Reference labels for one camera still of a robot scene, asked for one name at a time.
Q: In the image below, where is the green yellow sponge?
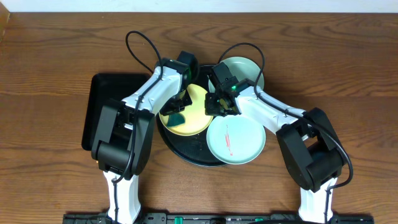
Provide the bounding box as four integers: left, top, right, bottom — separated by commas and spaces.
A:
166, 113, 185, 128

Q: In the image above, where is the yellow plate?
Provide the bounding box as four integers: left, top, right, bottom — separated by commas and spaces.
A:
159, 84, 213, 136

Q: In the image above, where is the light blue plate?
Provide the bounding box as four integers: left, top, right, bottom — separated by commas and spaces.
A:
208, 57, 264, 93
206, 115, 266, 165

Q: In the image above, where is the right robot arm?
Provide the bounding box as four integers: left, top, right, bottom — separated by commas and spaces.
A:
205, 62, 353, 223

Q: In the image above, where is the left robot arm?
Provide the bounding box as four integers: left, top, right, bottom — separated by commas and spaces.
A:
91, 52, 199, 223

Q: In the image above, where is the black rectangular tray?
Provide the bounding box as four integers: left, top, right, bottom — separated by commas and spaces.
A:
81, 72, 150, 151

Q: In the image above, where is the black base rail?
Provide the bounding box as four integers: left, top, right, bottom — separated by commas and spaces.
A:
62, 212, 374, 224

